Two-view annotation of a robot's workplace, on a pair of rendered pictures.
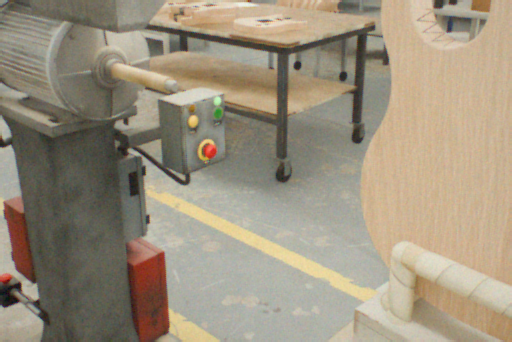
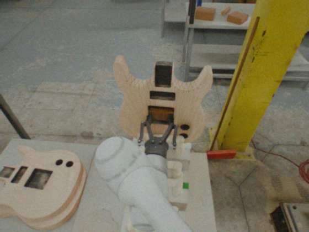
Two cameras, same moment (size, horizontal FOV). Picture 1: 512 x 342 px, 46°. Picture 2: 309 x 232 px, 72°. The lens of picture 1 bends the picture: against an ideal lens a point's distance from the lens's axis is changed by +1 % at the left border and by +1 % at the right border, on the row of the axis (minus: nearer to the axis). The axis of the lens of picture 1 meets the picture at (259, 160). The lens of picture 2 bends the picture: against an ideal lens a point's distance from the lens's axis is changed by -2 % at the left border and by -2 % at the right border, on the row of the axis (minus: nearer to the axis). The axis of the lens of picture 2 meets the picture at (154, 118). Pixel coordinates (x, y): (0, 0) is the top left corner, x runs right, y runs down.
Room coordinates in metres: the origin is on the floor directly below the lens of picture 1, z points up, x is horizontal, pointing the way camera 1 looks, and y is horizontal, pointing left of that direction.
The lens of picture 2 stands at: (1.04, -0.68, 1.91)
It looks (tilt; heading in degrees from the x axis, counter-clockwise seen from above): 46 degrees down; 140
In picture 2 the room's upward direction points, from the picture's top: straight up
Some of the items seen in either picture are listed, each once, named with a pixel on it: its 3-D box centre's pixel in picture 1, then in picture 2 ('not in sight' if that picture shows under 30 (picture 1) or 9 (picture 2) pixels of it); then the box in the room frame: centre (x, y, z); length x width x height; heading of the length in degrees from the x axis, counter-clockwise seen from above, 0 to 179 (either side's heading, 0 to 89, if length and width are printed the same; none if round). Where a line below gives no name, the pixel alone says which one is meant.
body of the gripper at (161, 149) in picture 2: not in sight; (156, 148); (0.72, -0.40, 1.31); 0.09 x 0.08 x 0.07; 133
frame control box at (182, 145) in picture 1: (171, 136); not in sight; (1.60, 0.25, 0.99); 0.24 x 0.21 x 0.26; 47
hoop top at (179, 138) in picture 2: not in sight; (160, 137); (0.63, -0.29, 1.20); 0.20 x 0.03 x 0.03; 43
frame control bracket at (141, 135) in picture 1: (153, 131); not in sight; (1.56, 0.29, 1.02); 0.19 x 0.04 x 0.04; 137
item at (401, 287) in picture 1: (401, 286); not in sight; (0.63, -0.18, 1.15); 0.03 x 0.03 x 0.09
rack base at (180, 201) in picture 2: not in sight; (156, 187); (0.71, -0.38, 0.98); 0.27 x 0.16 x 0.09; 44
